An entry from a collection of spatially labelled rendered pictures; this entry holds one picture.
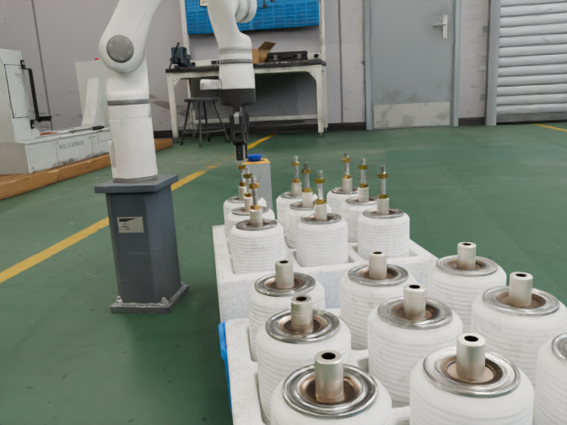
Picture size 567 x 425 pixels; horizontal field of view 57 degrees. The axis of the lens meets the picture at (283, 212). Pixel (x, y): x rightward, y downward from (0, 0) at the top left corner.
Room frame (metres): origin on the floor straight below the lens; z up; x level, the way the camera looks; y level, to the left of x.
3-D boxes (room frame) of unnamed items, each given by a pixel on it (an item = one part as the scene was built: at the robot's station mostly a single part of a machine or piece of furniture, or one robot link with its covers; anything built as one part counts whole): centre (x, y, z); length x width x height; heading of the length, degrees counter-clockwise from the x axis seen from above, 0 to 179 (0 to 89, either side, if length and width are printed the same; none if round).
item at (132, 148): (1.19, 0.33, 0.39); 0.09 x 0.09 x 0.17; 81
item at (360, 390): (0.37, -0.03, 0.25); 0.08 x 0.08 x 0.01
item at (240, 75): (1.14, 0.10, 0.52); 0.11 x 0.09 x 0.06; 89
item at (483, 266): (0.63, -0.23, 0.25); 0.08 x 0.08 x 0.01
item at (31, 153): (3.87, 1.64, 0.45); 1.51 x 0.57 x 0.74; 171
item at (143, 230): (1.19, 0.33, 0.15); 0.15 x 0.15 x 0.30; 81
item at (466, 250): (0.63, -0.23, 0.26); 0.02 x 0.02 x 0.03
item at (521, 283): (0.52, -0.25, 0.26); 0.02 x 0.02 x 0.03
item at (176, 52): (5.53, 0.96, 0.87); 0.41 x 0.17 x 0.25; 171
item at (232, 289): (1.04, -0.05, 0.09); 0.39 x 0.39 x 0.18; 8
